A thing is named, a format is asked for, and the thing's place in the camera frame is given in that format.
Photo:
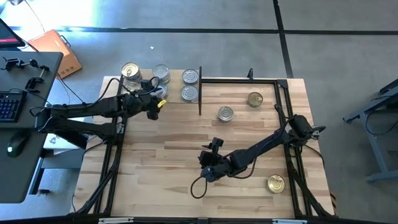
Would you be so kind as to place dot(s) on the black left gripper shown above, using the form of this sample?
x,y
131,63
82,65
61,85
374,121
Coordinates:
x,y
136,102

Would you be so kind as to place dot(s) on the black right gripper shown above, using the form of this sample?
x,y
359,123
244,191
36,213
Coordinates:
x,y
216,171

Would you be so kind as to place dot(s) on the silver can with plain lid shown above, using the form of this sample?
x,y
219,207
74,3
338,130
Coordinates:
x,y
164,93
160,72

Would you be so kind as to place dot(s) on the salmon can with pull tab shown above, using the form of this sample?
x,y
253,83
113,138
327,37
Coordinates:
x,y
132,86
225,114
130,70

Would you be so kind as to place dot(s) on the grey can with pull tab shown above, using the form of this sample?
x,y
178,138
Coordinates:
x,y
190,76
189,93

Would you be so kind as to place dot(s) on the gold can with pull tab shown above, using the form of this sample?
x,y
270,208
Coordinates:
x,y
276,183
255,99

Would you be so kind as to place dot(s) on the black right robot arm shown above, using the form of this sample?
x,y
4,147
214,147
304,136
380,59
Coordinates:
x,y
264,144

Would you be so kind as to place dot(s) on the black shelf side panel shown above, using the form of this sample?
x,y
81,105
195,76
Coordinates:
x,y
200,93

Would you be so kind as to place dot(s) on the yellow tag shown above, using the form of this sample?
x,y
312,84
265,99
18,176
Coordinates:
x,y
162,103

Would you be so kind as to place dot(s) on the black desk support beam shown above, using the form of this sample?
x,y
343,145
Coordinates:
x,y
62,133

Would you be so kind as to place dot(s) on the white box with logo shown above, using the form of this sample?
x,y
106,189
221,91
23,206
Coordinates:
x,y
59,141

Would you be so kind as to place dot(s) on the black desk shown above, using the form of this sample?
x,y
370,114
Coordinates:
x,y
46,93

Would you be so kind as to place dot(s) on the orange case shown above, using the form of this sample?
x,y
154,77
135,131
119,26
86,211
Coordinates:
x,y
53,49

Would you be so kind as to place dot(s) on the black clamp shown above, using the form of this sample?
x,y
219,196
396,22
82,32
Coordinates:
x,y
12,63
32,83

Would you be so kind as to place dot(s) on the black computer mouse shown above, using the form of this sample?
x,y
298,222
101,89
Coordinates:
x,y
17,144

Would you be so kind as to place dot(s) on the black keyboard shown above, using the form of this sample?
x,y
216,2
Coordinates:
x,y
9,107

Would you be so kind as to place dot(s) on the black monitor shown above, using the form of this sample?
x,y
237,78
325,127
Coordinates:
x,y
7,35

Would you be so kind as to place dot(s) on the black aluminium table frame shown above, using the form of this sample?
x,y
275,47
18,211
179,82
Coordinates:
x,y
236,81

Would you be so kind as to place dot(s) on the black frame post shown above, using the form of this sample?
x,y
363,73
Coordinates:
x,y
250,75

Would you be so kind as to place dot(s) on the white metal bracket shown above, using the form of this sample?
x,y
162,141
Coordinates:
x,y
289,221
115,220

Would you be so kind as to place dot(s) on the grey table frame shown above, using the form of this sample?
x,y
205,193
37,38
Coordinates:
x,y
377,155

